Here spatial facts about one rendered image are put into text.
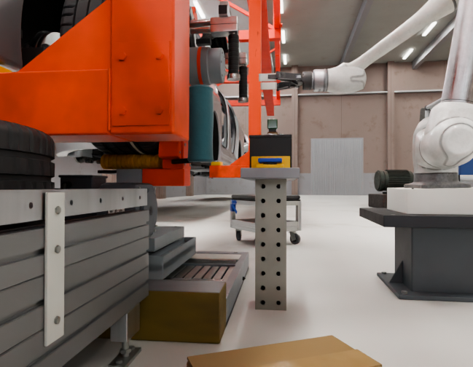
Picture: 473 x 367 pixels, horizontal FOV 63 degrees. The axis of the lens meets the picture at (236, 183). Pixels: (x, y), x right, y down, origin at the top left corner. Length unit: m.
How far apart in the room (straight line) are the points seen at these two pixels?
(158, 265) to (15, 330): 0.79
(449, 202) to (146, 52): 1.12
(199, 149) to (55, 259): 0.79
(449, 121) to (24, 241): 1.24
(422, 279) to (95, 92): 1.26
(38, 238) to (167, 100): 0.48
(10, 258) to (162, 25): 0.65
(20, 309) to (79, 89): 0.60
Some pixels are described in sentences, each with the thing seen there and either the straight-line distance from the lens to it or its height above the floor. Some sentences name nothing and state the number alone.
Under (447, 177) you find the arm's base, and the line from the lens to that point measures 1.65.
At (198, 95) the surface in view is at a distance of 1.34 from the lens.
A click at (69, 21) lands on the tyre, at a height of 0.90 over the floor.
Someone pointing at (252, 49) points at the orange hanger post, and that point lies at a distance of 5.42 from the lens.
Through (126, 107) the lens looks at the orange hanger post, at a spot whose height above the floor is 0.58.
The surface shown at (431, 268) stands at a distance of 1.61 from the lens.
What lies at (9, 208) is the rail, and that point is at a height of 0.37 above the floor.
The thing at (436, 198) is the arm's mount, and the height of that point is 0.36.
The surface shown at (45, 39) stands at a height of 0.95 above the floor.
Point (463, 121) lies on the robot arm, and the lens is 1.43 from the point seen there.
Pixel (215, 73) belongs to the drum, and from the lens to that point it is 1.47.
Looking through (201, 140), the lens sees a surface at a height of 0.55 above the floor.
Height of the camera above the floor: 0.39
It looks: 1 degrees up
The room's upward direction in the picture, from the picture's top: straight up
